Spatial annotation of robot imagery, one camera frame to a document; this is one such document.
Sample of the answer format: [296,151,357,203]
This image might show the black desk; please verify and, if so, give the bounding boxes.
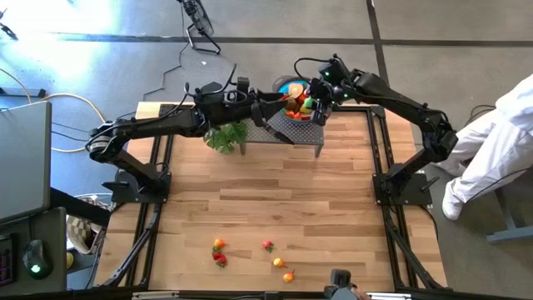
[0,187,112,293]

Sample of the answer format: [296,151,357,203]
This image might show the black keyboard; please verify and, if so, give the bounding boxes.
[0,235,18,288]

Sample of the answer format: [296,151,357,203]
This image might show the silver bracket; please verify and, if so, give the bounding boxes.
[132,291,181,300]
[368,292,413,300]

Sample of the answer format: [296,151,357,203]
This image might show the grey metal table frame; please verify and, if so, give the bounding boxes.
[485,178,533,245]

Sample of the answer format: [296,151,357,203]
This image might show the checkered bag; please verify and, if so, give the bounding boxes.
[66,214,107,255]

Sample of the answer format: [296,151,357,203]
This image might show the person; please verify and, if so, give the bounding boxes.
[432,72,533,222]

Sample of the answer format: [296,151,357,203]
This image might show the black fan cable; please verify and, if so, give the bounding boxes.
[142,41,188,103]

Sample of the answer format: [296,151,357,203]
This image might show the yellow cable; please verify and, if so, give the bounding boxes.
[0,66,105,153]

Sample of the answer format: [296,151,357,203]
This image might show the blue grey collapsible colander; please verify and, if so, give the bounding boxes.
[272,75,334,126]

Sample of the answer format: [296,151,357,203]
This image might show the black handheld device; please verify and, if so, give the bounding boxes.
[323,268,370,300]

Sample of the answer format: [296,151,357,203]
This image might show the black computer mouse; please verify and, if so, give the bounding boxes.
[22,239,54,279]

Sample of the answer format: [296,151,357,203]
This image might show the green plant in white pot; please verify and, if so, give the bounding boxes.
[202,120,250,155]

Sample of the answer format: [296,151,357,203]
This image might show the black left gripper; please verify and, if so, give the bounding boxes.
[235,76,289,128]

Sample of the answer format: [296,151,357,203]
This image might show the black floor fan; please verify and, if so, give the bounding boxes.
[177,0,222,56]

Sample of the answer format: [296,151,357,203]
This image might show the grey perforated metal shelf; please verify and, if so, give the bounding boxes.
[240,107,326,158]

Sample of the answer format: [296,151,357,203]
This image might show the black stand foot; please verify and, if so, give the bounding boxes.
[0,22,20,42]

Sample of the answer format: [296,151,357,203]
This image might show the black kitchen knife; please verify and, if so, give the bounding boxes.
[266,124,296,146]

